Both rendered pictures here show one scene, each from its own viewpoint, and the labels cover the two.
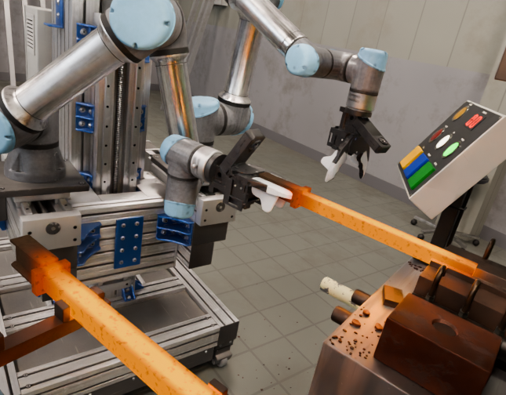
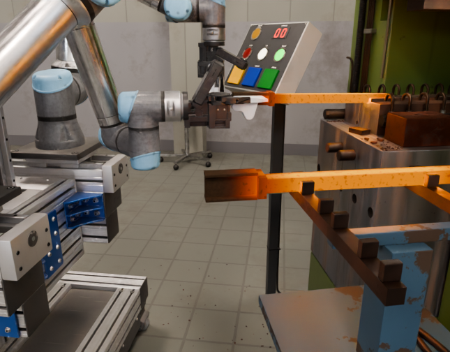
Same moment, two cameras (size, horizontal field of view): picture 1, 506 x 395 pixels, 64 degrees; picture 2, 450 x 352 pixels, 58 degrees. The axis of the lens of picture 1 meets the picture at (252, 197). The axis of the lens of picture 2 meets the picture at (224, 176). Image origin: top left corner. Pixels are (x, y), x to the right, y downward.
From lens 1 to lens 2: 0.70 m
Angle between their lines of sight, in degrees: 40
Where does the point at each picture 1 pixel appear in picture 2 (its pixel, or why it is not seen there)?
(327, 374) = not seen: hidden behind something
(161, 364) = (391, 170)
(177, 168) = (148, 119)
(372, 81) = (222, 15)
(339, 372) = (395, 164)
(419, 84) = (109, 42)
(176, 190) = (151, 141)
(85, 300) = (310, 174)
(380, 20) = not seen: outside the picture
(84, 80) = (47, 51)
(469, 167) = (299, 61)
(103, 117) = not seen: outside the picture
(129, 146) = not seen: outside the picture
